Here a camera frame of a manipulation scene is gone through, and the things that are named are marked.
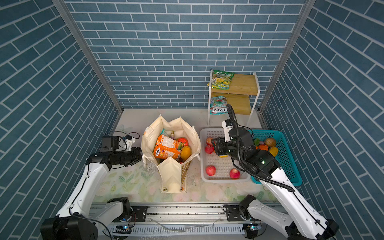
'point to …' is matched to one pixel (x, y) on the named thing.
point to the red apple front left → (210, 170)
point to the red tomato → (183, 140)
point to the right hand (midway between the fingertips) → (212, 138)
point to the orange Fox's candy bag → (166, 147)
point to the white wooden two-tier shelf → (242, 94)
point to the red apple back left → (208, 141)
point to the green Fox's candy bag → (218, 105)
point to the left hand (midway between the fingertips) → (146, 154)
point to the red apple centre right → (209, 149)
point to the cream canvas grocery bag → (174, 173)
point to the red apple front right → (235, 173)
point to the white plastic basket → (223, 165)
